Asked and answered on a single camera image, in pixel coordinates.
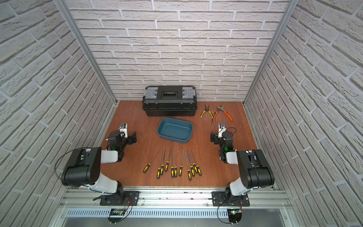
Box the file tool eleven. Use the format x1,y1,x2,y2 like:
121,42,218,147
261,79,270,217
192,151,202,176

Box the file tool ten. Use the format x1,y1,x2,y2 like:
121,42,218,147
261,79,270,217
190,151,198,173

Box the file tool nine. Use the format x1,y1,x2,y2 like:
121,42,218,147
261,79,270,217
187,150,195,177

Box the file tool seven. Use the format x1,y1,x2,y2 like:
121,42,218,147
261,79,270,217
178,150,185,177

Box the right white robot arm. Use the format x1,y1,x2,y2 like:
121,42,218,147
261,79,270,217
210,130,275,201

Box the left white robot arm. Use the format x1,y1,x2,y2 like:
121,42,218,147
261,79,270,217
60,131,137,195

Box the file tool one leftmost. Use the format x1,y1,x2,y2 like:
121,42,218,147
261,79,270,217
143,151,160,173

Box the teal plastic storage bin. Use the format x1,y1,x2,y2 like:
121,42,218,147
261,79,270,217
157,118,193,144

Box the file tool two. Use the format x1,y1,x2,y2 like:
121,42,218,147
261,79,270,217
157,154,163,179

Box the file tool three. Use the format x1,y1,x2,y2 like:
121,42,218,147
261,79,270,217
160,149,166,176

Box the file tool four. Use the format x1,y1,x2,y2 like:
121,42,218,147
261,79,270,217
164,148,172,172

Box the file tool five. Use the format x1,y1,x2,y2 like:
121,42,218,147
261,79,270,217
170,150,175,178

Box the black plastic toolbox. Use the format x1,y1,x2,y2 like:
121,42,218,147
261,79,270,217
142,85,198,117

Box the left controller board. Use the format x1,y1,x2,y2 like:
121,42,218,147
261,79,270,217
108,209,129,224

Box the controller board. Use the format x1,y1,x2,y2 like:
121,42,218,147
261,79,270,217
108,209,129,224
227,209,243,225

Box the right controller board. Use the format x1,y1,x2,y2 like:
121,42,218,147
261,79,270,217
227,209,243,225

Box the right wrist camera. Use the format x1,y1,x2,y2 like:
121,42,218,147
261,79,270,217
218,123,226,138

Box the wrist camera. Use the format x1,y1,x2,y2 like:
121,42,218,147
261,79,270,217
218,123,226,138
119,123,128,138

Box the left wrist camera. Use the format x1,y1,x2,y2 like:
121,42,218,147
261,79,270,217
119,123,128,138

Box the yellow handled pliers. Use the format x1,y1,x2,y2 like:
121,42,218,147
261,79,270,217
200,105,214,119

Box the orange handled pliers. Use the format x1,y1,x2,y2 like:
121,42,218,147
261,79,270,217
212,105,233,123

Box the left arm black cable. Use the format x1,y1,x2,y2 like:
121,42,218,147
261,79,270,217
53,147,92,182

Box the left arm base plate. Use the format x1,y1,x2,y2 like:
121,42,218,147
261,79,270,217
100,191,140,206

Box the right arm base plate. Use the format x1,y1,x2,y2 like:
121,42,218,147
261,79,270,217
211,191,250,207

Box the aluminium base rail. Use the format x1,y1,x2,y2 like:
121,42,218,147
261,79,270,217
59,186,292,209

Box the left aluminium corner post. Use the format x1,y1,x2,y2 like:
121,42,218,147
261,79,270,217
54,0,118,105

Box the aluminium corner post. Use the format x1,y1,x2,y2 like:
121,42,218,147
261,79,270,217
54,0,118,105
242,0,299,106

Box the right aluminium corner post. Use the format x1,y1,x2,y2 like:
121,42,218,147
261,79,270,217
242,0,299,106

